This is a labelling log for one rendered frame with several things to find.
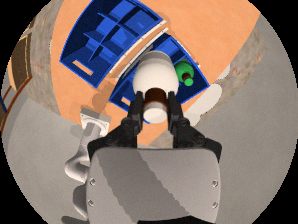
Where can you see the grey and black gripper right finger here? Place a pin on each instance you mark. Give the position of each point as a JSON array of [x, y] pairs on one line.
[[187, 136]]

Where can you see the blue plastic crate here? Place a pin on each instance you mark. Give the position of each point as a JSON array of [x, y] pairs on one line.
[[92, 26], [124, 86]]

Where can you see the white bottle with grey label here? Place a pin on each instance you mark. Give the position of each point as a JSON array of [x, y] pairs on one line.
[[155, 76]]

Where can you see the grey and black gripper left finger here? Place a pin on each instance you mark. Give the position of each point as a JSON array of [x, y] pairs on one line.
[[124, 135]]

